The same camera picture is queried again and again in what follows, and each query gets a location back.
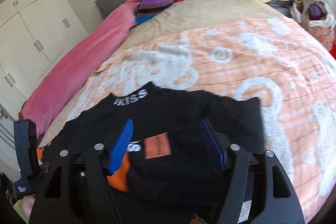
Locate beige bed sheet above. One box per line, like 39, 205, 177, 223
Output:
37, 0, 281, 147

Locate green sleeve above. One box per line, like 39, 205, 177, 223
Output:
13, 199, 29, 223

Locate striped colourful knit garment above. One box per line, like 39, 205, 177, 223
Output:
135, 0, 174, 26

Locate white bag with clothes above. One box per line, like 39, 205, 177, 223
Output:
290, 0, 335, 31

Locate left hand red nails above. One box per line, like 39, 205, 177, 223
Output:
21, 195, 35, 219

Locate white wardrobe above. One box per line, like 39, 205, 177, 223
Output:
1, 0, 88, 119

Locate orange white floral towel blanket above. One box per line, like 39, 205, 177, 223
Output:
65, 16, 336, 222

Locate black sweater with KISS collar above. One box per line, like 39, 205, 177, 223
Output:
42, 83, 264, 223

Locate pink plush blanket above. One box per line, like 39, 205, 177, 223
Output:
21, 0, 140, 136

